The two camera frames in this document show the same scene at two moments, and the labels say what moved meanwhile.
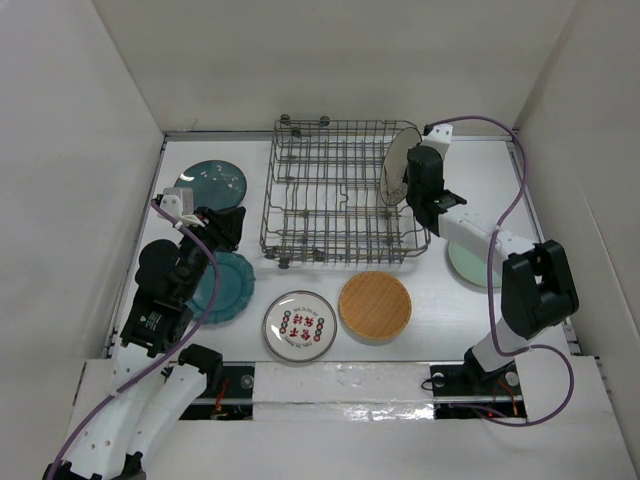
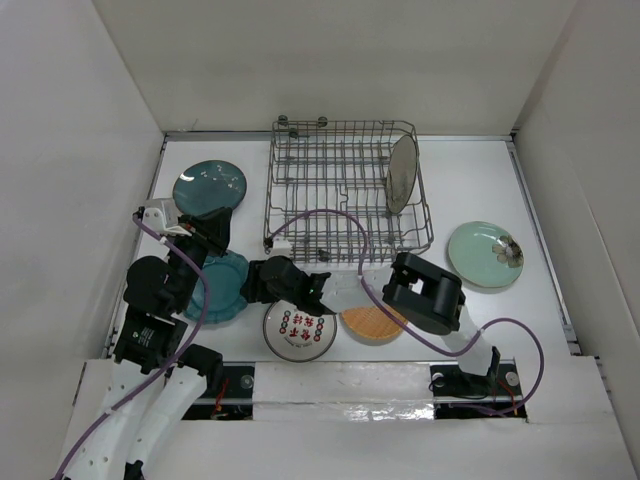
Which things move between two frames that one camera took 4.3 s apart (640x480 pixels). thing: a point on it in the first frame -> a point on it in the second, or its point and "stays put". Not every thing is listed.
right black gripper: x=406 y=177 -> x=254 y=286
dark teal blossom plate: x=215 y=184 stays put
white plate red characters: x=299 y=326 stays put
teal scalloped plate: x=224 y=290 stays put
